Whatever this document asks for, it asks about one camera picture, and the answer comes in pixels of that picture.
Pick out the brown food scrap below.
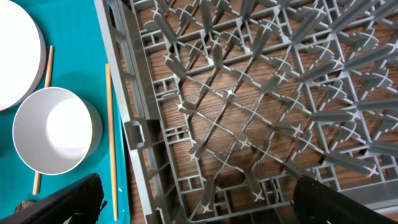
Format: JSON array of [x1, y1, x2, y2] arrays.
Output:
[[14, 200, 36, 213]]

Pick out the right wooden chopstick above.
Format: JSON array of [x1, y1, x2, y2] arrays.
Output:
[[105, 63, 119, 221]]

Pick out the left wooden chopstick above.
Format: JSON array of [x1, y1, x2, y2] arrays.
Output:
[[32, 45, 54, 195]]

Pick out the teal serving tray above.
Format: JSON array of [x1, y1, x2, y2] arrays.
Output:
[[1, 1, 130, 223]]

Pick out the grey dishwasher rack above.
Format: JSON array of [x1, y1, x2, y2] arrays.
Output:
[[95, 0, 397, 223]]

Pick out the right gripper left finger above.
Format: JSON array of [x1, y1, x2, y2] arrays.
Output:
[[1, 173, 106, 224]]

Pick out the grey-green bowl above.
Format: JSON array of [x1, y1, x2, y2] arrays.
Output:
[[12, 87, 103, 175]]

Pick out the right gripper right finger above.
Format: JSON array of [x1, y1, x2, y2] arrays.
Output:
[[292, 175, 397, 224]]

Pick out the large white plate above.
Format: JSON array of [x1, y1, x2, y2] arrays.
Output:
[[1, 0, 47, 111]]

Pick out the wooden chopstick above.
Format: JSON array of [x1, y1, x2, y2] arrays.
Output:
[[32, 45, 54, 195], [105, 63, 119, 221]]

